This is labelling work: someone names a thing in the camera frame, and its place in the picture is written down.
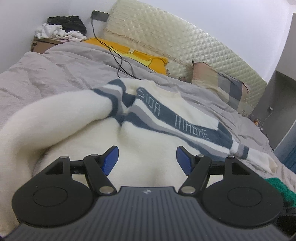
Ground cream quilted headboard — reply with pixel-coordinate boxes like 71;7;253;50
102;1;267;116

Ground small items on bedside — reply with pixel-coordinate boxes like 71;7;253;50
253;118;267;131

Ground cardboard box nightstand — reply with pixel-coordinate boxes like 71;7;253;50
31;37;68;54

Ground black clothes pile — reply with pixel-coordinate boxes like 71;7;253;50
47;16;87;36

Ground black charging cable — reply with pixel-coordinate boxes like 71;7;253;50
91;16;142;80

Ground green garment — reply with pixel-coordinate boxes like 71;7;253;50
265;178;296;207

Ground yellow pillow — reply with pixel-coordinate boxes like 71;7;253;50
84;38;168;75

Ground white charger with cable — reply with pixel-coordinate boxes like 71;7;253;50
260;106;273;130

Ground white clothes pile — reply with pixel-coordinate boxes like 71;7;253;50
35;24;87;42

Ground grey wardrobe cabinet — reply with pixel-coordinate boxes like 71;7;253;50
248;14;296;167

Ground plaid beige grey pillow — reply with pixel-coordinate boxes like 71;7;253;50
191;62;249;114

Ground white blue striped sweater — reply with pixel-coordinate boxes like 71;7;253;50
1;78;277;235

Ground grey bed duvet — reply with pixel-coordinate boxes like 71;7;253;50
0;41;296;181

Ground black wall socket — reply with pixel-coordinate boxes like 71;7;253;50
91;10;109;22

